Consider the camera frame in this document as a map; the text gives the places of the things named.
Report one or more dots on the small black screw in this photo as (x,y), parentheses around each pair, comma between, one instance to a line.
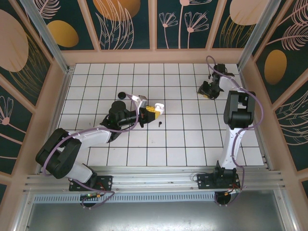
(159,124)

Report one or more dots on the black earbud charging case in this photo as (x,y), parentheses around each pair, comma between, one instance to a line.
(122,95)

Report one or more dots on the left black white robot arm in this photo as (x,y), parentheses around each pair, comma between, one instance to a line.
(60,154)

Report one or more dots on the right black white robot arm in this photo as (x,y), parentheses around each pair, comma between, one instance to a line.
(238,113)

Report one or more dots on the grey metal sheet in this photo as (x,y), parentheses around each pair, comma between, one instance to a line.
(154,216)

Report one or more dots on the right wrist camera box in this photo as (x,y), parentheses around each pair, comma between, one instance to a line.
(210,77)

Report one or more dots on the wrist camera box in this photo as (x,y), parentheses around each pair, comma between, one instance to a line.
(210,77)
(142,100)

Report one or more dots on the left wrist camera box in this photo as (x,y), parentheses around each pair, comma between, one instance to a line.
(142,100)

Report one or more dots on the aluminium mounting rail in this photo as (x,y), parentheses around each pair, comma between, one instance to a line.
(156,179)

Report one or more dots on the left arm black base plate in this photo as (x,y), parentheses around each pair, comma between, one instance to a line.
(106,181)

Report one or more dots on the aluminium frame post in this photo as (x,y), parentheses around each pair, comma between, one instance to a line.
(260,31)
(45,33)

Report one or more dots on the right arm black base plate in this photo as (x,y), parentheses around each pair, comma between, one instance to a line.
(204,180)

